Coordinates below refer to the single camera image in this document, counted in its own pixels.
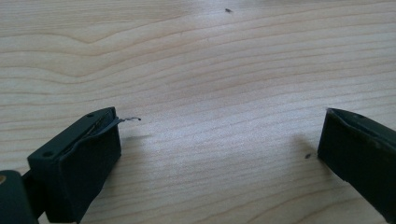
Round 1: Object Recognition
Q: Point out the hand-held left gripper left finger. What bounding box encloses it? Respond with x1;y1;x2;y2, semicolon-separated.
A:
26;106;142;224

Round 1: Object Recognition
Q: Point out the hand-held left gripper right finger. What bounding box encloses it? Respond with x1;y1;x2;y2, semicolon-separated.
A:
317;107;396;224

